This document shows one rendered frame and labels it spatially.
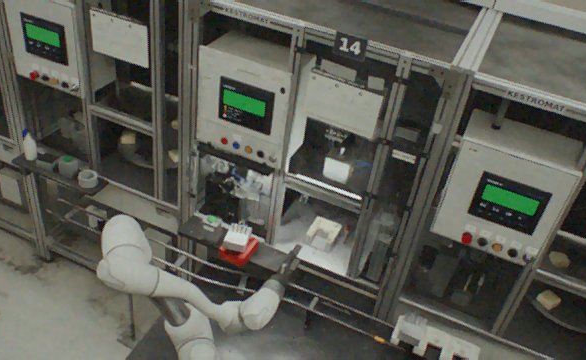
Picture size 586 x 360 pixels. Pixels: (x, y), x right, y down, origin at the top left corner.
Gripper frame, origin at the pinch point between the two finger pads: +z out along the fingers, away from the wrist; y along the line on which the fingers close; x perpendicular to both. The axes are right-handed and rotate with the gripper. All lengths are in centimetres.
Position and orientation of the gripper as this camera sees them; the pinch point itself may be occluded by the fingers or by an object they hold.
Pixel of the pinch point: (295, 256)
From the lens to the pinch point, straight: 246.5
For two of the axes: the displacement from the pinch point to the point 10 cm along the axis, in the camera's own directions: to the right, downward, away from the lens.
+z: 4.0, -5.1, 7.6
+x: -9.1, -3.3, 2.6
